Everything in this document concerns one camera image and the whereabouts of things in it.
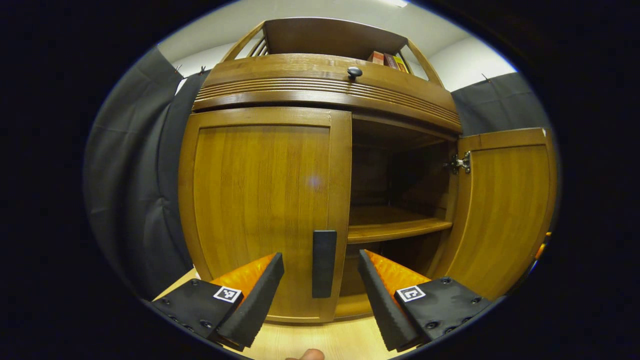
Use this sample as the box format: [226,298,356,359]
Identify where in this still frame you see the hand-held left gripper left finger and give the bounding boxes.
[150,252,285,352]

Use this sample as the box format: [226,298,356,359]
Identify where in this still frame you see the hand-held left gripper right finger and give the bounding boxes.
[357,249,496,352]

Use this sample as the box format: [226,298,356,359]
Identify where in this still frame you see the wooden shoe cabinet door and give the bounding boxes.
[178,106,352,324]
[432,127,558,301]

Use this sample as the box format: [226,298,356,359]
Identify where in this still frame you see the black door handle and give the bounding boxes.
[312,230,338,299]

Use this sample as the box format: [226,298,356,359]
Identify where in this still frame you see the wooden double-door shoe cabinet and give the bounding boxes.
[178,17,558,324]

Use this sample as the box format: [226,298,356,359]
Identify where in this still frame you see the metal door hinge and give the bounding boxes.
[445,151,472,175]

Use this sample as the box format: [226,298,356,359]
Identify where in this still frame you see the wooden inner shelf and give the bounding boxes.
[347,206,453,245]

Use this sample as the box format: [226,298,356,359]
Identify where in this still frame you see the wooden drawer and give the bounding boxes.
[202,53,457,113]

